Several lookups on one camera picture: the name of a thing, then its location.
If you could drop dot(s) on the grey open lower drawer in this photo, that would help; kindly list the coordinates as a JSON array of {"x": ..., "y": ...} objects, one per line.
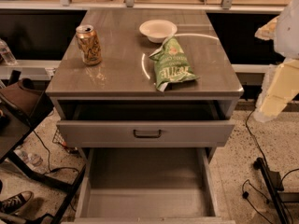
[{"x": 147, "y": 186}]

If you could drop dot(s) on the clear water bottle on floor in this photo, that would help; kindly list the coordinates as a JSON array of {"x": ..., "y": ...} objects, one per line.
[{"x": 37, "y": 162}]

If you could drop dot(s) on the black drawer handle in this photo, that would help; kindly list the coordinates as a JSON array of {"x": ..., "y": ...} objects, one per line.
[{"x": 147, "y": 134}]

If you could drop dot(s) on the brown padded chair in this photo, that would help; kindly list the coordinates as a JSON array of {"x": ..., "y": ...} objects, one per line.
[{"x": 25, "y": 102}]

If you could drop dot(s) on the white bowl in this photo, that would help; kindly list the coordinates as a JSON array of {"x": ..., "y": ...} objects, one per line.
[{"x": 157, "y": 31}]

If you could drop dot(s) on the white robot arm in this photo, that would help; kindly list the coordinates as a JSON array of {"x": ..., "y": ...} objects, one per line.
[{"x": 286, "y": 40}]

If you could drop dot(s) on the black and white sneaker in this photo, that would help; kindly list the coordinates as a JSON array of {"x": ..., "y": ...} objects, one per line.
[{"x": 14, "y": 204}]

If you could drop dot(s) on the gold soda can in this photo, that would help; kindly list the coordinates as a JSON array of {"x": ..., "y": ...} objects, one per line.
[{"x": 88, "y": 44}]

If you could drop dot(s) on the green jalapeno chip bag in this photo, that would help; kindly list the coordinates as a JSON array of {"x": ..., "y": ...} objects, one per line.
[{"x": 171, "y": 64}]

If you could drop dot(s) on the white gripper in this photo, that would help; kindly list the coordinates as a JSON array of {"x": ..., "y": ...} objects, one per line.
[{"x": 289, "y": 32}]

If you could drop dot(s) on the clear water bottle on shelf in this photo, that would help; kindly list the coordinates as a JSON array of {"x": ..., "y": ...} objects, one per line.
[{"x": 6, "y": 53}]

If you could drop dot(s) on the grey upper drawer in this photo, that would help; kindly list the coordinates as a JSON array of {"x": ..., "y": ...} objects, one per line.
[{"x": 90, "y": 133}]

